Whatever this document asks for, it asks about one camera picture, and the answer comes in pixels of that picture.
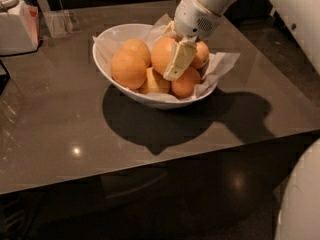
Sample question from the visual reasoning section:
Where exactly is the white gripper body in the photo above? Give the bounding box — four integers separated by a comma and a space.
174, 0, 221, 40

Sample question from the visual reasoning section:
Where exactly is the clear acrylic sign holder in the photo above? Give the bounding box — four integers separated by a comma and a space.
37, 0, 80, 38

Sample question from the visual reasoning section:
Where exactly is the pale yellow bottom orange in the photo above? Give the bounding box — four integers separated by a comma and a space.
139, 67, 171, 94

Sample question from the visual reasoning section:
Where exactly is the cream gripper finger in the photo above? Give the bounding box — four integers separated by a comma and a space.
162, 21, 182, 41
163, 37, 197, 81

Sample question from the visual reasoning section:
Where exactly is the black object at left edge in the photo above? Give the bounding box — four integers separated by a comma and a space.
0, 60, 10, 95

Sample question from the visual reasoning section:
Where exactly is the white ceramic bowl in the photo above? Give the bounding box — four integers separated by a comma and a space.
92, 23, 218, 111

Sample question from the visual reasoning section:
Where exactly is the white jar with lid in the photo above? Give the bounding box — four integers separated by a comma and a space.
0, 0, 39, 56

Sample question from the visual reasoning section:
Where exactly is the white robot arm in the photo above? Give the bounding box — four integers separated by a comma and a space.
163, 0, 320, 81

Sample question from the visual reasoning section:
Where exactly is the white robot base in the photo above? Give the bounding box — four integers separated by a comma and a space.
274, 140, 320, 240

